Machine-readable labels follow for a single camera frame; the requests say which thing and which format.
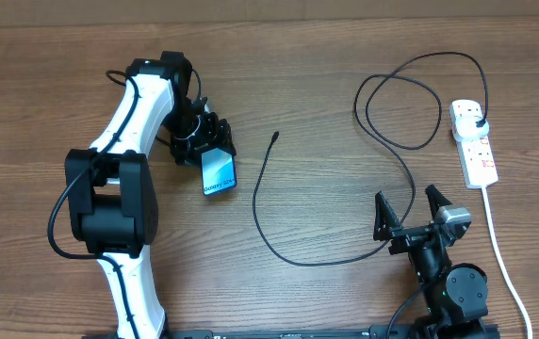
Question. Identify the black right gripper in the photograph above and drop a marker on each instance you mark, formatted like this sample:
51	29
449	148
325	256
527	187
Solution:
387	228

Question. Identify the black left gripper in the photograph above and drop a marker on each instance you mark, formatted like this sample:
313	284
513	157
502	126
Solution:
216	134

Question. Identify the Samsung Galaxy smartphone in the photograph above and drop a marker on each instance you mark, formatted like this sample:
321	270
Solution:
218	171

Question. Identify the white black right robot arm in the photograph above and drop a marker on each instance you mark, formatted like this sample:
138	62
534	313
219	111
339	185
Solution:
455	295

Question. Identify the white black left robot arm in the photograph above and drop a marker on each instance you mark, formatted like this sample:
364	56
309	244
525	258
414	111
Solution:
109	188

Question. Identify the white charger plug adapter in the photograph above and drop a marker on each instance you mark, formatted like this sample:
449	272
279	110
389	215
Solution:
467	128

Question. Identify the white power strip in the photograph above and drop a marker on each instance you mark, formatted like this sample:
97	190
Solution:
476	157

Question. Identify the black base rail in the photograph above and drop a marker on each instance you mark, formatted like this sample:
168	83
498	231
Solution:
288	333

